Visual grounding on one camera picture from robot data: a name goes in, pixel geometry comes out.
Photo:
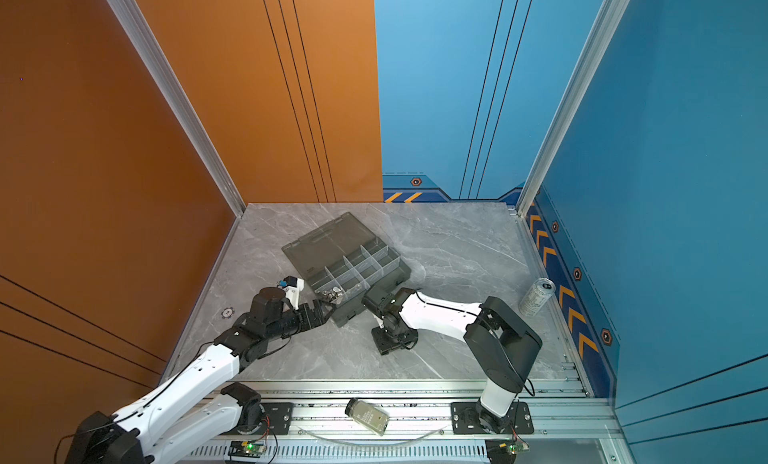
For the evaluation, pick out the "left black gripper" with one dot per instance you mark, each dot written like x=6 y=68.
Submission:
x=309 y=322

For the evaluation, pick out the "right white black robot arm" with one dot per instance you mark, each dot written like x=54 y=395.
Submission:
x=502 y=343

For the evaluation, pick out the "small glass jar on rail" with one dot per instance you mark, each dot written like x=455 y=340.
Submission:
x=367 y=415

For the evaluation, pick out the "left green circuit board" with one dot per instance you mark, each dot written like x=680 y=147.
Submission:
x=246 y=450

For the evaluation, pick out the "grey plastic organizer box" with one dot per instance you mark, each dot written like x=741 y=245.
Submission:
x=345 y=253

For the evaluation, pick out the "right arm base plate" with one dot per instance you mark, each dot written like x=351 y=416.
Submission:
x=471 y=418

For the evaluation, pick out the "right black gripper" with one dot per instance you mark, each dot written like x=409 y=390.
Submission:
x=384 y=348

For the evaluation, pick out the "silver drink can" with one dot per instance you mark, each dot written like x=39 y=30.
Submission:
x=536 y=297

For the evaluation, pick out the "aluminium front rail frame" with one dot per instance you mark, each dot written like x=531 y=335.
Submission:
x=571 y=425

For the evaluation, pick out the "right circuit board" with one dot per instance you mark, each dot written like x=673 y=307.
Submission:
x=505 y=451

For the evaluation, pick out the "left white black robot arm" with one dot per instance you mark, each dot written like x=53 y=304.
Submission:
x=192 y=374

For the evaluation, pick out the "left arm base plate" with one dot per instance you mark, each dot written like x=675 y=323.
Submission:
x=272 y=417

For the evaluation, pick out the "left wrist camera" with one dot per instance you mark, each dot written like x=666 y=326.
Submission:
x=292 y=286

